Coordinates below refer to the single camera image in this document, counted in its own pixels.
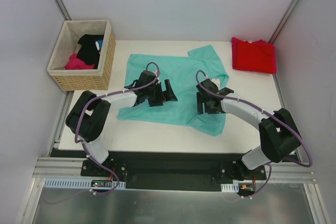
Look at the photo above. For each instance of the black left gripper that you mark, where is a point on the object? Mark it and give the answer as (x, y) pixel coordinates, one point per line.
(159, 94)

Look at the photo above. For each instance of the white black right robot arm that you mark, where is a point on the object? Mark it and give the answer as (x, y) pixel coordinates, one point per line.
(278, 133)

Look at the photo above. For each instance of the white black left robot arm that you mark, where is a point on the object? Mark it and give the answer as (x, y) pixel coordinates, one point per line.
(89, 114)

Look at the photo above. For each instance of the aluminium rail right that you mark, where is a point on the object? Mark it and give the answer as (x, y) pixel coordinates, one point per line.
(292, 173)

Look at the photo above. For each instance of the left white cable duct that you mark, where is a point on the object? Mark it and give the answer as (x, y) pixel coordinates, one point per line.
(69, 183)

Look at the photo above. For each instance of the woven wicker basket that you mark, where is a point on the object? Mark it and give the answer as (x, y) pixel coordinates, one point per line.
(67, 44)

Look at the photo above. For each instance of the aluminium rail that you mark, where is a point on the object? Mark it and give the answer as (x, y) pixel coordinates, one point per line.
(57, 166)
(292, 173)

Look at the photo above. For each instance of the magenta t shirt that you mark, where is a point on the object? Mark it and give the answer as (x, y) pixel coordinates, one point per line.
(75, 63)

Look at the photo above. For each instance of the teal t shirt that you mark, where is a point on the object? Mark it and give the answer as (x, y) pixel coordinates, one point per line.
(181, 73)

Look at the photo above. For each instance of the black t shirt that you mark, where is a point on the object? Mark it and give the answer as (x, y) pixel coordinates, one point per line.
(89, 51)

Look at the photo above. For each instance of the aluminium rail left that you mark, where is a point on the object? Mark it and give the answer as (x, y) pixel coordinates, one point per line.
(57, 166)

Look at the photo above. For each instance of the red t shirt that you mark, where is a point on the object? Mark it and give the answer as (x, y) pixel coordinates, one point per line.
(256, 56)

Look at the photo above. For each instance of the right aluminium frame post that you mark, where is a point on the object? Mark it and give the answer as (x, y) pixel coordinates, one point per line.
(284, 19)

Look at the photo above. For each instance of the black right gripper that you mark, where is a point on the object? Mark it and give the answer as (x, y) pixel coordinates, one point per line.
(207, 104)

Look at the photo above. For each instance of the right white cable duct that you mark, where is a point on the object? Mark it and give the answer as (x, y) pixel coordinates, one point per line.
(230, 188)

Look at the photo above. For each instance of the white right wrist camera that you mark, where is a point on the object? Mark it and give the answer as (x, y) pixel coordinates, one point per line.
(216, 82)

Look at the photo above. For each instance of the white cable duct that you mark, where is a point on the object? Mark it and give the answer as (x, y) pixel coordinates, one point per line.
(69, 183)
(230, 188)

